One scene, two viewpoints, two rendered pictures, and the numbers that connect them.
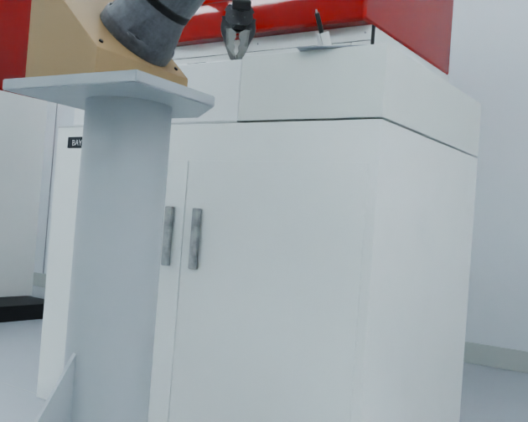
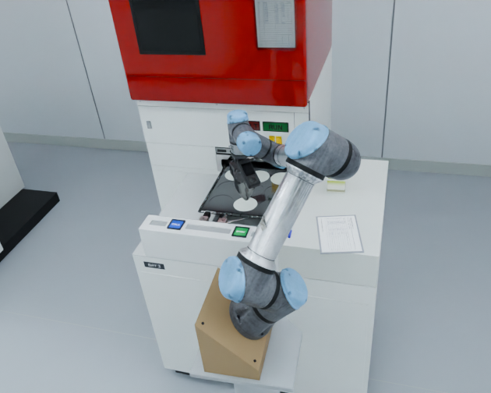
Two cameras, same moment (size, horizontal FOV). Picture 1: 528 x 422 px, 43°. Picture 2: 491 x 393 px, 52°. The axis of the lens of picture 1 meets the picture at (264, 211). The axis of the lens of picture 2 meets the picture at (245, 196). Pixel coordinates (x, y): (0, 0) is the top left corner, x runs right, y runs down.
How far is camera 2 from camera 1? 1.63 m
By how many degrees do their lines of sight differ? 39
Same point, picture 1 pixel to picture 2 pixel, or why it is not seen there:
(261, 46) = (220, 106)
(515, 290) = (360, 123)
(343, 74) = (350, 265)
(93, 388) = not seen: outside the picture
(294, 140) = (320, 288)
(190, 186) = not seen: hidden behind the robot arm
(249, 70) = (284, 252)
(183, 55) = (151, 104)
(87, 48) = (251, 370)
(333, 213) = (348, 320)
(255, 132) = not seen: hidden behind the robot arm
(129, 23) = (258, 333)
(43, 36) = (213, 359)
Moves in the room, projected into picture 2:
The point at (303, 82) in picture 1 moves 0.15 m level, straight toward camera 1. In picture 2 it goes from (323, 264) to (342, 293)
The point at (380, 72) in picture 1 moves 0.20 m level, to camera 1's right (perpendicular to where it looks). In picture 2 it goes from (375, 268) to (425, 253)
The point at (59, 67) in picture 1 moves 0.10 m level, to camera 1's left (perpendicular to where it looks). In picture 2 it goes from (231, 373) to (199, 384)
